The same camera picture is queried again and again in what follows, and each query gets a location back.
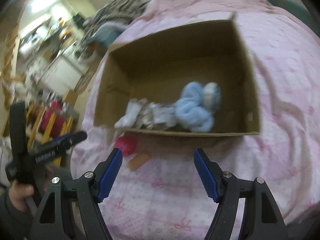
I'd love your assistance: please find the red suitcase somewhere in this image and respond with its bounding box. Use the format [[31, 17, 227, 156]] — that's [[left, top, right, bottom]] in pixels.
[[39, 100, 66, 137]]

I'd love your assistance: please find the tan cylinder roll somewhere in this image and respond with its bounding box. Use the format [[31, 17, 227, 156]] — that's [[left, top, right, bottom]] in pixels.
[[127, 151, 151, 171]]

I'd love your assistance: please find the person's left hand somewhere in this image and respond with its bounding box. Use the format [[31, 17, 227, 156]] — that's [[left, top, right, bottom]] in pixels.
[[9, 180, 34, 212]]

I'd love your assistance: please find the pink patterned quilt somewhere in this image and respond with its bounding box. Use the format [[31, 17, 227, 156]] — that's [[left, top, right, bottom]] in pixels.
[[70, 0, 320, 240]]

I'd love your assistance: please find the white blue ball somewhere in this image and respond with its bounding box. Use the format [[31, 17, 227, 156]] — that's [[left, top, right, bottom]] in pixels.
[[203, 82, 221, 113]]

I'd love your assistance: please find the pink rubber duck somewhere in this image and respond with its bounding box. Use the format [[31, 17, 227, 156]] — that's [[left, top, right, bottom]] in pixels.
[[114, 135, 137, 157]]

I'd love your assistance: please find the clear plastic packet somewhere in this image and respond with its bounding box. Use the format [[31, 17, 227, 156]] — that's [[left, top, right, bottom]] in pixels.
[[150, 103, 177, 131]]

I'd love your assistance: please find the cardboard box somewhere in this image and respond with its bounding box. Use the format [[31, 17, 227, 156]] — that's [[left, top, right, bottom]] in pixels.
[[93, 13, 260, 137]]

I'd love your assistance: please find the grey container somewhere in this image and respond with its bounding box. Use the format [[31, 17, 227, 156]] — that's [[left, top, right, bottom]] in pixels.
[[62, 102, 79, 122]]

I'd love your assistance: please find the wooden chair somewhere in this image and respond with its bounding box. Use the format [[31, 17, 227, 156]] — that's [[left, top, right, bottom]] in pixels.
[[26, 99, 74, 149]]

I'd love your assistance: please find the teal cushion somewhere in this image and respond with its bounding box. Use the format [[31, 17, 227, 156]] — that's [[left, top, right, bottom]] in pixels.
[[267, 0, 313, 25]]

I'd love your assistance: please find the white washing machine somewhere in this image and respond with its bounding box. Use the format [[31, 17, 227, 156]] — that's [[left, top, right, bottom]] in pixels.
[[72, 44, 96, 64]]

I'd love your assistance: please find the patterned knit blanket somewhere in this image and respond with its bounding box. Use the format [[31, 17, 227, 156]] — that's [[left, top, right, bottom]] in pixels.
[[81, 0, 150, 42]]

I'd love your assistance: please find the light blue fluffy scrunchie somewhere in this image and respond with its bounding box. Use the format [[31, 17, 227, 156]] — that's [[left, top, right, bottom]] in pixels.
[[175, 81, 214, 133]]

